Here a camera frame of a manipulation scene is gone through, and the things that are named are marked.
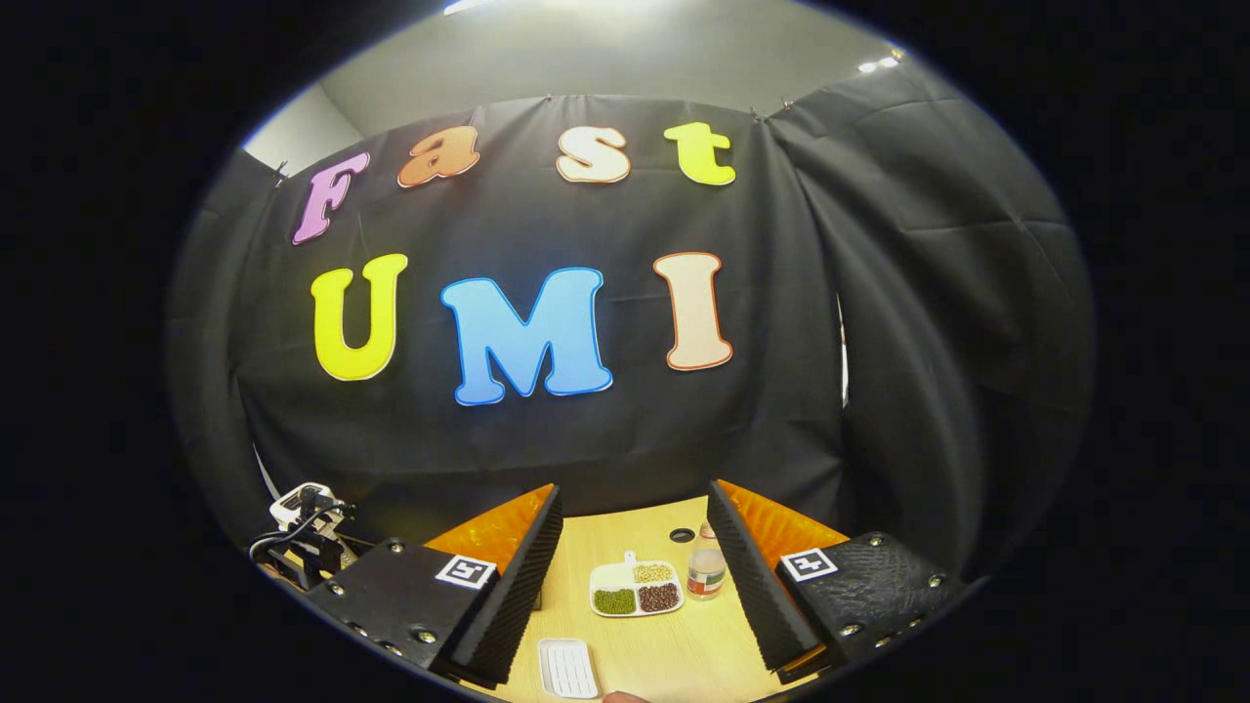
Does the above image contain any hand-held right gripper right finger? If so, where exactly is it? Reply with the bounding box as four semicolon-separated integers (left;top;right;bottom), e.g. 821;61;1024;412
707;478;968;684

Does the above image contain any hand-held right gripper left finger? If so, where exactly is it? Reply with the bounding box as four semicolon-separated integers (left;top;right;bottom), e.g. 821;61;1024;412
308;483;565;689

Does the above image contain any white toaster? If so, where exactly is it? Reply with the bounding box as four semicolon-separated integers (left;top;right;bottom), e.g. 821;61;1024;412
269;480;339;534

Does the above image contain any clear bottle with red label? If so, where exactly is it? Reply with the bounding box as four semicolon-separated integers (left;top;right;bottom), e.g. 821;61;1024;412
686;521;729;601

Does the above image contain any small white rectangular plate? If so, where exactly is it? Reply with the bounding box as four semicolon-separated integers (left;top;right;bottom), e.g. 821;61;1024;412
537;638;603;701

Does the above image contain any white divided bean dish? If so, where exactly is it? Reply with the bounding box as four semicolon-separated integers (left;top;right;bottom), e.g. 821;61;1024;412
588;551;686;620

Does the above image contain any black backdrop cloth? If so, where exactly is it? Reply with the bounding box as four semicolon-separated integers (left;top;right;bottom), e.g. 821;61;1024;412
164;54;1097;587

